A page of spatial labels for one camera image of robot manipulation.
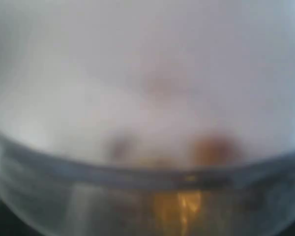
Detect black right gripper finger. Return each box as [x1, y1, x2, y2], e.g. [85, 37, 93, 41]
[0, 199, 17, 236]

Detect clear plastic jar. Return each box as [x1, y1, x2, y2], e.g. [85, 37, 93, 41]
[0, 134, 295, 236]

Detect gold coins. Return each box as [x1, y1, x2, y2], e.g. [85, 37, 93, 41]
[151, 190, 202, 236]

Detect clear plastic dome lid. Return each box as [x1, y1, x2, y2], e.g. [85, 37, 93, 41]
[0, 0, 295, 166]

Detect brown wooden blocks pile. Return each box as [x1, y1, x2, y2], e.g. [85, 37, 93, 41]
[107, 135, 242, 170]

